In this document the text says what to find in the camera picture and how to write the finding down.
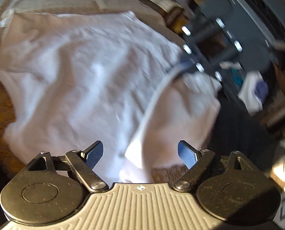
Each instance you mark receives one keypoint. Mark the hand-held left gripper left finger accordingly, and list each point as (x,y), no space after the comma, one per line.
(94,154)

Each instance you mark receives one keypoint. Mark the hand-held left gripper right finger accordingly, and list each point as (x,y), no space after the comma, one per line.
(186,154)

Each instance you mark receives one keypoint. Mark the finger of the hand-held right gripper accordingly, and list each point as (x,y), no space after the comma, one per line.
(219,56)
(204,32)

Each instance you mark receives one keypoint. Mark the white shirt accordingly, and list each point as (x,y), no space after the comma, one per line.
(84,76)

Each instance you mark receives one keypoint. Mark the yellow chair cushion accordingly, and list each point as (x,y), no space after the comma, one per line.
(178,22)

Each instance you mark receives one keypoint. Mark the white and purple cloth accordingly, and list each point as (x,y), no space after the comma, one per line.
(252,91)

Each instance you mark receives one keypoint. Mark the person's leg in black pants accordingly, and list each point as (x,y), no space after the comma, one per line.
(238,129)

